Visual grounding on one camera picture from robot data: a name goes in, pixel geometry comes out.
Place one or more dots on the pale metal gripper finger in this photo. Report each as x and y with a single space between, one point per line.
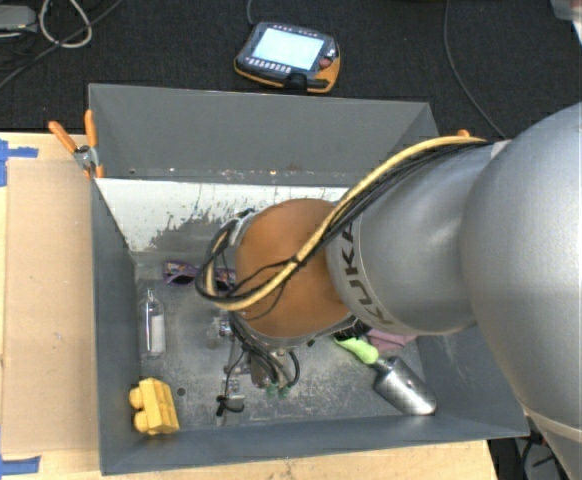
222 326
235 363

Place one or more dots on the purple sunglasses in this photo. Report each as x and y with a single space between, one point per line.
181 270

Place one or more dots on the yellow toy block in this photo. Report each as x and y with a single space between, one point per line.
156 408

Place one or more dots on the pink cloth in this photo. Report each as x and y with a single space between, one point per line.
393 340

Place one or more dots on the brown cardboard board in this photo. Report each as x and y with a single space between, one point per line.
46 293

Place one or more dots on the grey metal bin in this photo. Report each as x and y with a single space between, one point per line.
251 133

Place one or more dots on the black cylinder on white bracket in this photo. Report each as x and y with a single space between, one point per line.
221 404

